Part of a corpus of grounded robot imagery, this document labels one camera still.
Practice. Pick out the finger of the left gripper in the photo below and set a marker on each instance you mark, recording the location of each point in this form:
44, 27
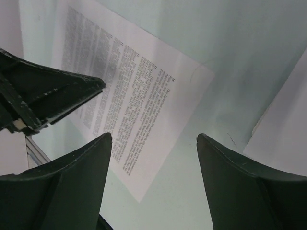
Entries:
33, 96

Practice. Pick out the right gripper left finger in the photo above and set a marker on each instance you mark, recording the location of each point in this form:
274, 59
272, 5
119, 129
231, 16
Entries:
63, 194

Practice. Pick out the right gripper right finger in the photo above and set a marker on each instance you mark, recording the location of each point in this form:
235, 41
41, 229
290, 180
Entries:
243, 194

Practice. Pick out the white signature form sheet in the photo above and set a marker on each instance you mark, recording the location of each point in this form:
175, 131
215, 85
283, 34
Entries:
279, 139

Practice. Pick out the white dense text sheet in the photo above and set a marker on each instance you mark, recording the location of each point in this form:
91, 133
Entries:
151, 88

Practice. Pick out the left aluminium corner post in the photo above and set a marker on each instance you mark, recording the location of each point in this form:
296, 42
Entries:
33, 150

